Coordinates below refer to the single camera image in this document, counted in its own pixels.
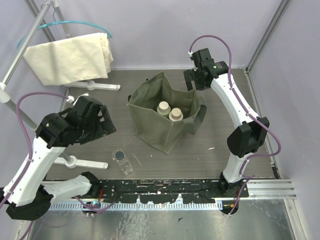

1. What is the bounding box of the cream bottle with beige cap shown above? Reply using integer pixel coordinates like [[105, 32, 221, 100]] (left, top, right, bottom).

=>
[[168, 107, 184, 122]]

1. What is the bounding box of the green bottle with beige cap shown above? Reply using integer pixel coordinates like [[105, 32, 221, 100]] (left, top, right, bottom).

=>
[[156, 101, 171, 118]]

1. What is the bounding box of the olive green canvas bag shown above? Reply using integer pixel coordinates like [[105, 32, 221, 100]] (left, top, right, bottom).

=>
[[127, 72, 207, 155]]

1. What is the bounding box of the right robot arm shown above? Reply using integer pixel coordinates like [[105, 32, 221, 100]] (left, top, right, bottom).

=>
[[183, 48, 270, 197]]

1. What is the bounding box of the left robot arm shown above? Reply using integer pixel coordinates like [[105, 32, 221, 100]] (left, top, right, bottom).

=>
[[0, 95, 116, 221]]

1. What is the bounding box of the cream canvas cloth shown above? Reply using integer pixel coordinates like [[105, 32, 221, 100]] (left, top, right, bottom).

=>
[[23, 32, 114, 86]]

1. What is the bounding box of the clear bottle with dark cap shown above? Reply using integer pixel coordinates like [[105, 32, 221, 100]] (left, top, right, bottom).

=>
[[112, 148, 133, 175]]

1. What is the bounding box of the white metal clothes rack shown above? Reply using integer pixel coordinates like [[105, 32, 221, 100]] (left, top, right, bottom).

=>
[[0, 0, 121, 171]]

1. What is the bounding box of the teal clothes hanger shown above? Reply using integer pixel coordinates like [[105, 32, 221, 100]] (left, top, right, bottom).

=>
[[17, 21, 113, 50]]

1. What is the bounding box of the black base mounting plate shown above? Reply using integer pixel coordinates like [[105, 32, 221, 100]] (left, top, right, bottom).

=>
[[71, 178, 249, 205]]

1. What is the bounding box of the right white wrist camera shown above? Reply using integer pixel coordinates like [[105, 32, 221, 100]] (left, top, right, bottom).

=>
[[188, 50, 198, 71]]

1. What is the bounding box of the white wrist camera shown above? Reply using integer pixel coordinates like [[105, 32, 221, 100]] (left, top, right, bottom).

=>
[[66, 93, 89, 105], [188, 50, 198, 71]]

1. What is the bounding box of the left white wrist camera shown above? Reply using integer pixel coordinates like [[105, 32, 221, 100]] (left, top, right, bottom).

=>
[[66, 93, 89, 105]]

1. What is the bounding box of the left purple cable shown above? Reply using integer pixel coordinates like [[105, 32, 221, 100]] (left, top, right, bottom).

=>
[[0, 91, 118, 240]]

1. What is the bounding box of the purple cable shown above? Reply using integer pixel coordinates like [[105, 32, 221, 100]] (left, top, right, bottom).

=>
[[0, 91, 118, 240], [187, 34, 282, 216]]

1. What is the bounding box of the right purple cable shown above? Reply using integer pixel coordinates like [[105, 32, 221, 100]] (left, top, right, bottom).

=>
[[187, 34, 282, 216]]

